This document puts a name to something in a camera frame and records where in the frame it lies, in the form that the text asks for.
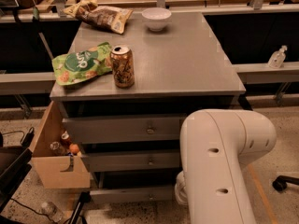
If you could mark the grey bottom drawer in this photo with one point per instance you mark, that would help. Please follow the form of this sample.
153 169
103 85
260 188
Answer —
135 186

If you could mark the grey drawer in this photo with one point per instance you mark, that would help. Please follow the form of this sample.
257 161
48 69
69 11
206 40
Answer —
119 129
135 186
131 160

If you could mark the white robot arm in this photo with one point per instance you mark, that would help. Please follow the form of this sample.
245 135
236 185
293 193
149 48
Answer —
215 145

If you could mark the grey drawer cabinet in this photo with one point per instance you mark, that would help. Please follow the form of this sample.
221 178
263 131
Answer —
177 71

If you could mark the grey middle drawer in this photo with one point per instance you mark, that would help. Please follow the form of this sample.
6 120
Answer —
131 160

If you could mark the grey top drawer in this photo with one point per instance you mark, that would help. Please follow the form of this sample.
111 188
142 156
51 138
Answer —
119 129

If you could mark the brown soda can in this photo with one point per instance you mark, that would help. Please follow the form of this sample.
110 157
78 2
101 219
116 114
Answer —
122 66

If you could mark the green snack bag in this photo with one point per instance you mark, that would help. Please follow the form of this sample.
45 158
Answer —
77 67

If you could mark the white bowl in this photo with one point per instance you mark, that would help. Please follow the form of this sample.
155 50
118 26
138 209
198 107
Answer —
156 18

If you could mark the orange fruit in box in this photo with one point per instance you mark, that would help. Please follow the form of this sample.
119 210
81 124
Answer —
74 149

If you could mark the bottle in wooden box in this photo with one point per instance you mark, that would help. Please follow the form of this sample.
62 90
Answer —
58 149

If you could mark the brown chip bag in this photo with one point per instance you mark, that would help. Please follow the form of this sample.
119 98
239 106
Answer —
101 17

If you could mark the wooden side box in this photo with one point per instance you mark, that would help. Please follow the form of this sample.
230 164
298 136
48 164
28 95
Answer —
56 172

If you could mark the clear sanitizer bottle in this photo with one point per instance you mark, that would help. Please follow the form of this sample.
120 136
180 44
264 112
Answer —
277 58

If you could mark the clear plastic floor bottle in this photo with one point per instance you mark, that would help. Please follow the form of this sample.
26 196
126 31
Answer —
52 211

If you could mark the black equipment at left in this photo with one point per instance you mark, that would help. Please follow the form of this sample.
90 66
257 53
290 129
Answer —
14 166

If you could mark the black chair base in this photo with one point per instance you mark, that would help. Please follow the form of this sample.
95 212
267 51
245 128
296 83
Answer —
280 183

